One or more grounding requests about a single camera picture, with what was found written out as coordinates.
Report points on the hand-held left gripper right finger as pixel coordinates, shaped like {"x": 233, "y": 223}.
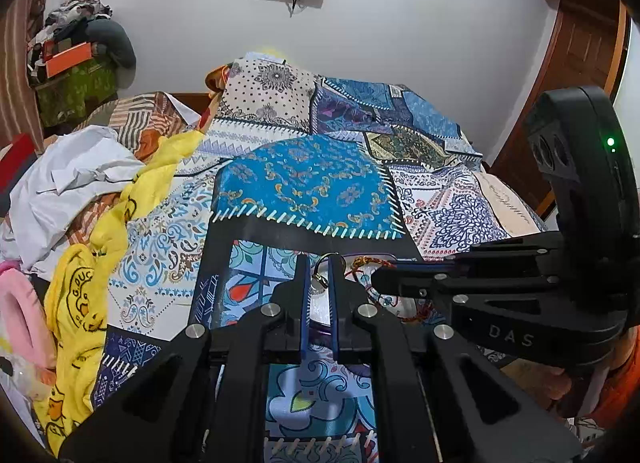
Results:
{"x": 334, "y": 315}

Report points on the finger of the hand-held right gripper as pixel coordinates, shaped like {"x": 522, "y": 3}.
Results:
{"x": 510, "y": 255}
{"x": 410, "y": 285}

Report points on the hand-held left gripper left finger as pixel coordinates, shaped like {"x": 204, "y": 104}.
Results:
{"x": 305, "y": 313}

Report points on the person's right hand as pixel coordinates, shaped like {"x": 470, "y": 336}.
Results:
{"x": 557, "y": 385}

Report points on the patchwork blanket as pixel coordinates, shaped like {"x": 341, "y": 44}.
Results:
{"x": 310, "y": 183}

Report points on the wooden door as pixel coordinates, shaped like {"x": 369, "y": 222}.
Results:
{"x": 575, "y": 68}

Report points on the yellow duck print cloth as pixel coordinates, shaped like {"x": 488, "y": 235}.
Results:
{"x": 80, "y": 303}

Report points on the orange striped quilt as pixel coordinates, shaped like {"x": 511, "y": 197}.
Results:
{"x": 150, "y": 115}

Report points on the white cloth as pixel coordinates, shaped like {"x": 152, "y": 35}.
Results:
{"x": 65, "y": 178}

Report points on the pink plush item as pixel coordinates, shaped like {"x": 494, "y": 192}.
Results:
{"x": 27, "y": 308}

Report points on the clear plastic bag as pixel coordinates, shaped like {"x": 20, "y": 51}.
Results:
{"x": 22, "y": 373}

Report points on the orange box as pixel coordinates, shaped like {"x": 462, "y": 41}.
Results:
{"x": 67, "y": 59}

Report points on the pile of clothes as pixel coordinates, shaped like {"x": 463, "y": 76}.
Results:
{"x": 70, "y": 15}

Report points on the striped brown curtain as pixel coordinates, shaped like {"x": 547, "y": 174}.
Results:
{"x": 20, "y": 43}

